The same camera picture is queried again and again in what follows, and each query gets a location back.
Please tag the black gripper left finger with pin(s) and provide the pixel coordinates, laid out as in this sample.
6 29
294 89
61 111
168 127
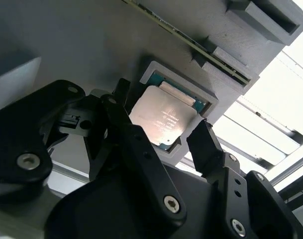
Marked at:
17 139

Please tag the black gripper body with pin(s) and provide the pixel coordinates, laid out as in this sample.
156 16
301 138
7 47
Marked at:
104 211

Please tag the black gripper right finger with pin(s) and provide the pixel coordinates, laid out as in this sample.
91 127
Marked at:
206 149

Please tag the silver CPU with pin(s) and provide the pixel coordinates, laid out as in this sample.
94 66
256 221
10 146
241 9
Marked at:
161 117

